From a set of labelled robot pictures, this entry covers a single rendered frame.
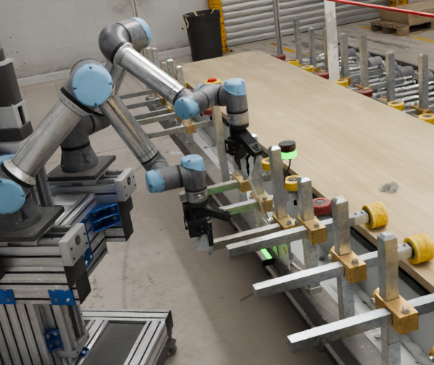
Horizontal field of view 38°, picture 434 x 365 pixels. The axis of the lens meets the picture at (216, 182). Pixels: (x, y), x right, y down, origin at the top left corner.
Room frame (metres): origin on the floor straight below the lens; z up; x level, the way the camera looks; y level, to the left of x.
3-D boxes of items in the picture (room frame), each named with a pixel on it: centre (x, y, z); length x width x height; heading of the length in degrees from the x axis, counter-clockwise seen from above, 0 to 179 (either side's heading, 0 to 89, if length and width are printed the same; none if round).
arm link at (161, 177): (1.92, 0.17, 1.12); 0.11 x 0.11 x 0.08; 12
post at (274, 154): (2.03, -0.21, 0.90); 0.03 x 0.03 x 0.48; 13
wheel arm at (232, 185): (2.46, -0.05, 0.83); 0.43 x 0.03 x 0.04; 103
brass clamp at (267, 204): (2.25, -0.16, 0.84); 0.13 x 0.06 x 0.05; 13
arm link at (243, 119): (2.11, -0.11, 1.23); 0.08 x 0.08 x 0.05
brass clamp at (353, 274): (1.52, -0.33, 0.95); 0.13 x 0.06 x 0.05; 13
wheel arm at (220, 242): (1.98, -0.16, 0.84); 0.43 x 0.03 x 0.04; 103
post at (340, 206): (1.54, -0.32, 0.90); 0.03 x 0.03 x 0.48; 13
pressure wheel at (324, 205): (2.02, -0.35, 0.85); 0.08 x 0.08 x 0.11
